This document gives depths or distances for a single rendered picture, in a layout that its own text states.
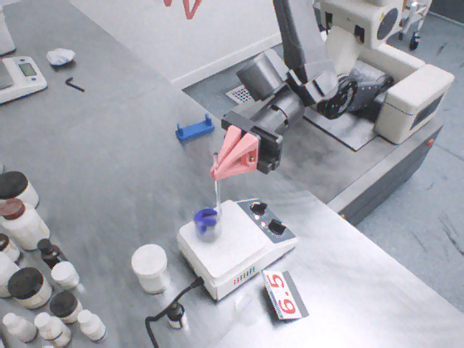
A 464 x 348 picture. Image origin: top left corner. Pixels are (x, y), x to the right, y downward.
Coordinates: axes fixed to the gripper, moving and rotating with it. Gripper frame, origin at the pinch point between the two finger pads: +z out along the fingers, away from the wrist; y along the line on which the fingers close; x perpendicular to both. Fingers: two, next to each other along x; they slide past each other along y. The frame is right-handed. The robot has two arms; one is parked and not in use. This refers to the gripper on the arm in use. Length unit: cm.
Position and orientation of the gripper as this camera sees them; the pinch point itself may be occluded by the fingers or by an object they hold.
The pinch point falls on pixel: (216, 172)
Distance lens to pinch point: 52.2
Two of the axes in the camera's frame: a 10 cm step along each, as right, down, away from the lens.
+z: -6.2, 5.9, -5.1
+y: 7.8, 4.7, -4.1
